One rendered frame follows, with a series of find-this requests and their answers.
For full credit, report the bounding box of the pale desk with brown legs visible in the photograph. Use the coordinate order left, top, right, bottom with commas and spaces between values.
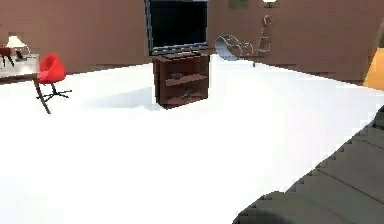
0, 53, 52, 115

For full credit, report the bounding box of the grey sofa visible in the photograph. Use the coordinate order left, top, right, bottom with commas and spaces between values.
232, 105, 384, 224

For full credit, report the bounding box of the black television set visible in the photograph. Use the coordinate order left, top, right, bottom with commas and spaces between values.
144, 0, 210, 56

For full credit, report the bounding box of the grey curved lounge chair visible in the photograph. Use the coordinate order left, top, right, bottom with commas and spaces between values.
214, 34, 272, 68

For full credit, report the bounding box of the dark red object on desk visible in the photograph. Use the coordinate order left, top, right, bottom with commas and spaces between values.
0, 47, 15, 68

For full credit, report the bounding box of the floor lamp with white shade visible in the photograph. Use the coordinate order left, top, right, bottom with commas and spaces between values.
255, 0, 278, 54

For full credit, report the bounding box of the white table lamp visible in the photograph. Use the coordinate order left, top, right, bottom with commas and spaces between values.
5, 35, 29, 62

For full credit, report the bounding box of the orange door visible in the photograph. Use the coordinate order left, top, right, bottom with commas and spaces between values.
362, 47, 384, 91

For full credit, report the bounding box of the brown wooden television stand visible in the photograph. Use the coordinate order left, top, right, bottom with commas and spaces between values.
152, 51, 211, 110

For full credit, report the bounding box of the green framed wall picture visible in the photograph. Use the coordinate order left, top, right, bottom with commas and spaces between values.
228, 0, 250, 10

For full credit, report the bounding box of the red swivel chair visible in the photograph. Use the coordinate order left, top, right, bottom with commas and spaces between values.
35, 53, 73, 103

